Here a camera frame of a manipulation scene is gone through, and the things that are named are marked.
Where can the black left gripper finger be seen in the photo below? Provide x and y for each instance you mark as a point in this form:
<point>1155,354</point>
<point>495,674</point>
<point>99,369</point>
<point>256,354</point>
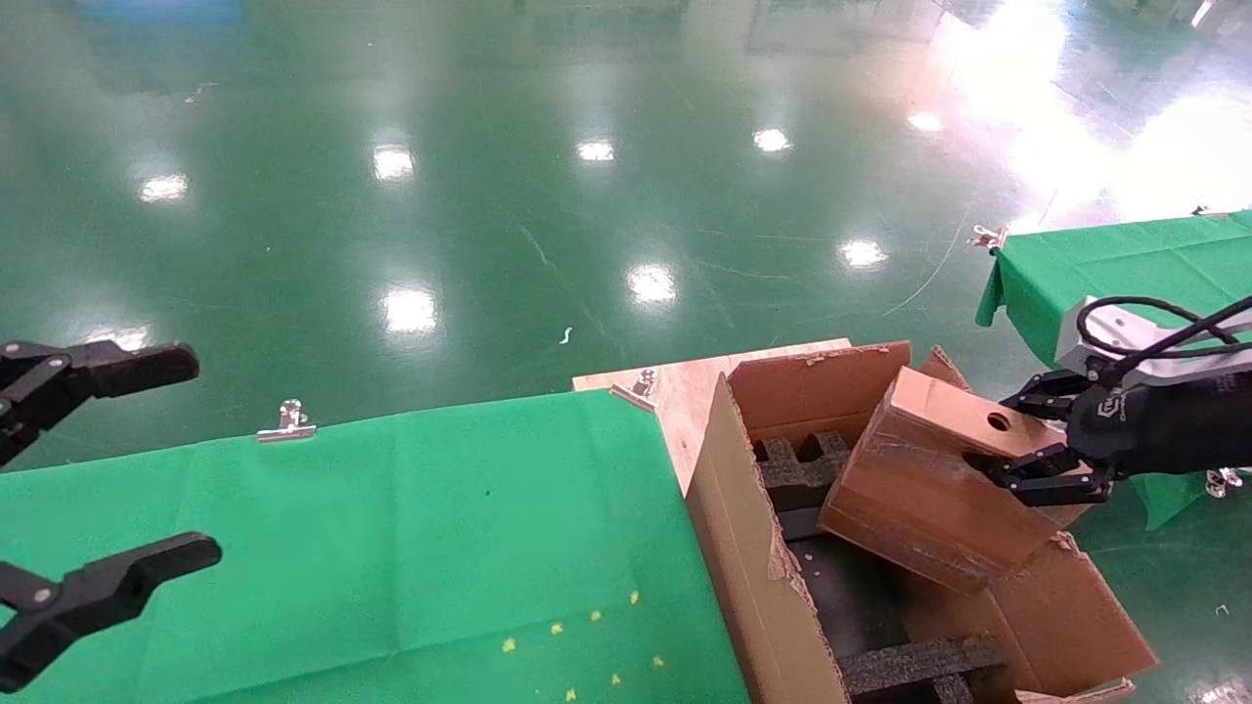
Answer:
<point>108,369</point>
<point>98,592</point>

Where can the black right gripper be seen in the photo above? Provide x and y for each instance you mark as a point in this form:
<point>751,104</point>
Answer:
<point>1174,430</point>

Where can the small brown cardboard box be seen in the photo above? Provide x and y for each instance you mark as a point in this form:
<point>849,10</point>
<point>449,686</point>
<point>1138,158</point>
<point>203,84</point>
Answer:
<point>910,499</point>

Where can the large open cardboard carton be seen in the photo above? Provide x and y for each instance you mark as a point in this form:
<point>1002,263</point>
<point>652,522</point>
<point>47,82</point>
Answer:
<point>753,548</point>

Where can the silver binder clip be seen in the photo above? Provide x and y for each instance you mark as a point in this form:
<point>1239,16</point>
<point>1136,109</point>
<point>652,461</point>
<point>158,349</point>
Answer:
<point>634,396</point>
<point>1223,479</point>
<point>988,238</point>
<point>286,430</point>

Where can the green tablecloth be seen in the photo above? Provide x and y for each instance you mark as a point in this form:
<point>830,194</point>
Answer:
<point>1105,264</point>
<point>342,548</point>

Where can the black foam insert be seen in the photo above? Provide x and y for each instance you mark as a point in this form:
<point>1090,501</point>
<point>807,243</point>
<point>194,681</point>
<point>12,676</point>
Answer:
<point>797,471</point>

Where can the grey wrist camera housing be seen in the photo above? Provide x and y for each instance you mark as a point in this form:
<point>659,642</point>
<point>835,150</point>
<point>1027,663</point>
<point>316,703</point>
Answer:
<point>1174,368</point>

